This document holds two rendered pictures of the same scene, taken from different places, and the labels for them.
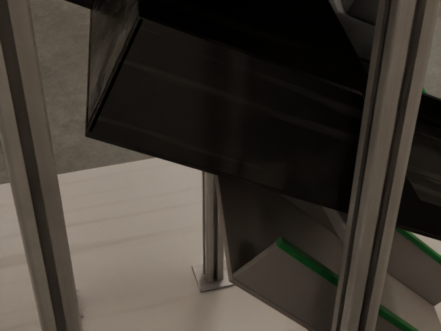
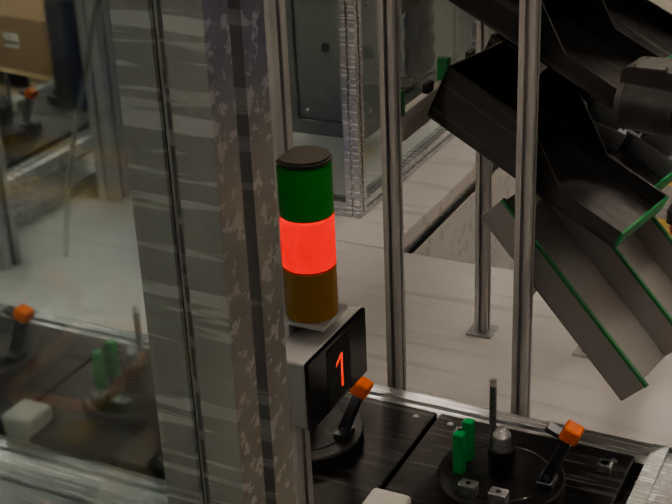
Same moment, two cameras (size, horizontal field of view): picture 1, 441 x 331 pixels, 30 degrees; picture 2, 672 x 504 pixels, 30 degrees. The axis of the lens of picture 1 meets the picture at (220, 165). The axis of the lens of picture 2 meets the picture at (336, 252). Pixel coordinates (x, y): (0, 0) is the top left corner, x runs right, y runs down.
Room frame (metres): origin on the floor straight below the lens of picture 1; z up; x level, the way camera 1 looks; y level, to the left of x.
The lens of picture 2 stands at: (-0.82, -0.84, 1.80)
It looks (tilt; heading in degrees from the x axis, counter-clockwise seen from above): 25 degrees down; 43
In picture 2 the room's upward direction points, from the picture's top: 3 degrees counter-clockwise
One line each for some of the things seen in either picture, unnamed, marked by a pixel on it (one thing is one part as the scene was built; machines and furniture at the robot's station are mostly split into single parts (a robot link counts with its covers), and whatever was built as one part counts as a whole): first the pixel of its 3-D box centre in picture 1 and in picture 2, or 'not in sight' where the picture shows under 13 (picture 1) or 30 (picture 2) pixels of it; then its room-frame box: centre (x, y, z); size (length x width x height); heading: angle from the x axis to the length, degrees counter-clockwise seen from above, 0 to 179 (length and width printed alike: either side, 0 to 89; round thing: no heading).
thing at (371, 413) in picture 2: not in sight; (303, 410); (0.07, 0.06, 1.01); 0.24 x 0.24 x 0.13; 16
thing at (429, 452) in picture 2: not in sight; (500, 456); (0.14, -0.18, 1.01); 0.24 x 0.24 x 0.13; 16
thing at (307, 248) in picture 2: not in sight; (307, 238); (-0.08, -0.11, 1.33); 0.05 x 0.05 x 0.05
